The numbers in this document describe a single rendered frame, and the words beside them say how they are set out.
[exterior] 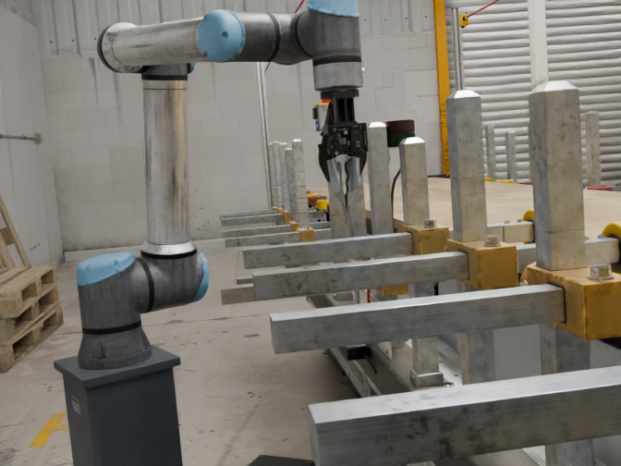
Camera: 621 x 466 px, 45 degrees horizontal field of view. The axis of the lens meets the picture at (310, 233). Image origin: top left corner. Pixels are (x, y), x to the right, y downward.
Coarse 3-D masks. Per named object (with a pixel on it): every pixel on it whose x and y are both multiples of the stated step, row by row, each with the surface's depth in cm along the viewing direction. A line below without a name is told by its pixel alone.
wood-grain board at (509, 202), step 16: (320, 192) 354; (368, 192) 325; (400, 192) 308; (432, 192) 293; (448, 192) 286; (496, 192) 266; (512, 192) 261; (528, 192) 255; (592, 192) 235; (608, 192) 230; (368, 208) 243; (400, 208) 233; (432, 208) 224; (448, 208) 220; (496, 208) 209; (512, 208) 205; (528, 208) 202; (592, 208) 189; (608, 208) 186; (448, 224) 179; (592, 224) 158
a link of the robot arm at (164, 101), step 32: (192, 64) 190; (160, 96) 187; (160, 128) 189; (160, 160) 191; (160, 192) 193; (160, 224) 195; (160, 256) 195; (192, 256) 199; (160, 288) 194; (192, 288) 200
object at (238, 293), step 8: (224, 288) 138; (232, 288) 138; (240, 288) 139; (248, 288) 139; (368, 288) 142; (224, 296) 138; (232, 296) 139; (240, 296) 139; (248, 296) 139; (296, 296) 140; (224, 304) 138
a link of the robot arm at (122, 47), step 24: (120, 24) 173; (168, 24) 152; (192, 24) 142; (216, 24) 132; (240, 24) 132; (264, 24) 135; (120, 48) 168; (144, 48) 158; (168, 48) 150; (192, 48) 142; (216, 48) 133; (240, 48) 133; (264, 48) 136; (120, 72) 177
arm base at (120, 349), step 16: (96, 336) 187; (112, 336) 187; (128, 336) 189; (144, 336) 195; (80, 352) 190; (96, 352) 187; (112, 352) 187; (128, 352) 188; (144, 352) 192; (96, 368) 186; (112, 368) 186
